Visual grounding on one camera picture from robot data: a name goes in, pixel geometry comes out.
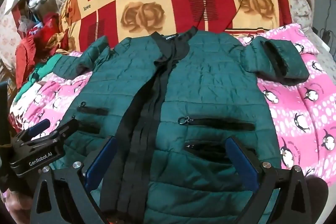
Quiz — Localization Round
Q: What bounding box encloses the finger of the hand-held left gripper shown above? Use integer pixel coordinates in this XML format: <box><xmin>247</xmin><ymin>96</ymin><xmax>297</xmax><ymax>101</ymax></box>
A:
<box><xmin>13</xmin><ymin>120</ymin><xmax>51</xmax><ymax>146</ymax></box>
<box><xmin>21</xmin><ymin>119</ymin><xmax>80</xmax><ymax>153</ymax></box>

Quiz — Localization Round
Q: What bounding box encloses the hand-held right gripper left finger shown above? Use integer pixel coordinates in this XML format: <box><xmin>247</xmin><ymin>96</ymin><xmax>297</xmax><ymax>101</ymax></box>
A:
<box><xmin>31</xmin><ymin>135</ymin><xmax>118</xmax><ymax>224</ymax></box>

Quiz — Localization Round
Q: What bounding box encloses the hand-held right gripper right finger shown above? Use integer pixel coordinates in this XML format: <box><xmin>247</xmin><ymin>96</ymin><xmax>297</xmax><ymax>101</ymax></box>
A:
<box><xmin>225</xmin><ymin>136</ymin><xmax>313</xmax><ymax>224</ymax></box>

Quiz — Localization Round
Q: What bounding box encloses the dark green puffer jacket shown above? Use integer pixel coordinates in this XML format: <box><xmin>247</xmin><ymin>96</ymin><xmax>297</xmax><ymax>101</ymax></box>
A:
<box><xmin>52</xmin><ymin>26</ymin><xmax>310</xmax><ymax>216</ymax></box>

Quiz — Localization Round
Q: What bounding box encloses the green cloth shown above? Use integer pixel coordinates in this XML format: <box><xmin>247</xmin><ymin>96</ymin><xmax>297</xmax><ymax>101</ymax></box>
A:
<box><xmin>14</xmin><ymin>55</ymin><xmax>69</xmax><ymax>104</ymax></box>

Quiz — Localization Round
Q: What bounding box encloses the pink penguin print blanket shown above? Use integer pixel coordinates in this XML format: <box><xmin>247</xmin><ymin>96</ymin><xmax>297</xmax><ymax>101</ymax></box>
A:
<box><xmin>8</xmin><ymin>23</ymin><xmax>336</xmax><ymax>188</ymax></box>

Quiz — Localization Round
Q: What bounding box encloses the red cloth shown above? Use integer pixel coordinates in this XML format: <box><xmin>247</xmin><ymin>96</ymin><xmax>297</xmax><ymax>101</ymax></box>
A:
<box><xmin>16</xmin><ymin>13</ymin><xmax>61</xmax><ymax>88</ymax></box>

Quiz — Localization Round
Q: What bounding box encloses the mustard yellow cloth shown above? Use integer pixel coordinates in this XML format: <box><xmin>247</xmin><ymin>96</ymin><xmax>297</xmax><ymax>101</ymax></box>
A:
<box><xmin>51</xmin><ymin>32</ymin><xmax>77</xmax><ymax>54</ymax></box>

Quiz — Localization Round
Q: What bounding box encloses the floral bedsheet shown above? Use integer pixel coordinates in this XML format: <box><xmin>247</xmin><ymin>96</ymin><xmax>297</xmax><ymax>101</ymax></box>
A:
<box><xmin>287</xmin><ymin>0</ymin><xmax>336</xmax><ymax>56</ymax></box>

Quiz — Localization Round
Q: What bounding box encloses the black charger cable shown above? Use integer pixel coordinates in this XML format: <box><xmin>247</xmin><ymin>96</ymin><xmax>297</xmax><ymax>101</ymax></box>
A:
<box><xmin>312</xmin><ymin>10</ymin><xmax>334</xmax><ymax>44</ymax></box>

